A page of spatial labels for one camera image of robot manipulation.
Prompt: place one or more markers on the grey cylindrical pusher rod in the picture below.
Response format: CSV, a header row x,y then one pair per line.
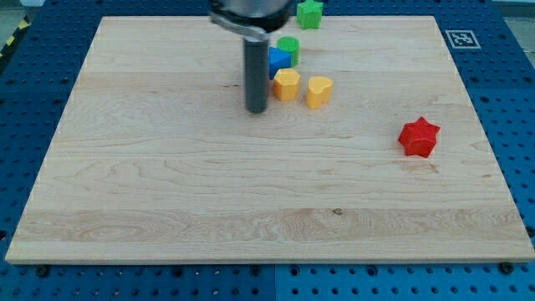
x,y
255,58

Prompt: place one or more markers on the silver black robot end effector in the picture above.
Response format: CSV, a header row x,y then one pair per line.
x,y
252,19

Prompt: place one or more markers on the yellow hexagon block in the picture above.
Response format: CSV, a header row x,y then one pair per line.
x,y
286,84

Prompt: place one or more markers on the yellow heart block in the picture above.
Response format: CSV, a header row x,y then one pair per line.
x,y
319,91

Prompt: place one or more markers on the blue triangle block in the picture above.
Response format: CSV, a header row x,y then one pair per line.
x,y
278,59

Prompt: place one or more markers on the green cylinder block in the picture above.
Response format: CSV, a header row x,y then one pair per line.
x,y
291,45

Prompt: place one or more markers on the green star block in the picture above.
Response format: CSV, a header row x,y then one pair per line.
x,y
309,14

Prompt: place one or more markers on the light wooden board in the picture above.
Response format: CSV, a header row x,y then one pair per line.
x,y
157,161

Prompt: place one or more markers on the red star block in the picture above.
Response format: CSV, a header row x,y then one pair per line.
x,y
419,138

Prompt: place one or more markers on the white fiducial marker tag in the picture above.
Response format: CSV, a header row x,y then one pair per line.
x,y
462,39

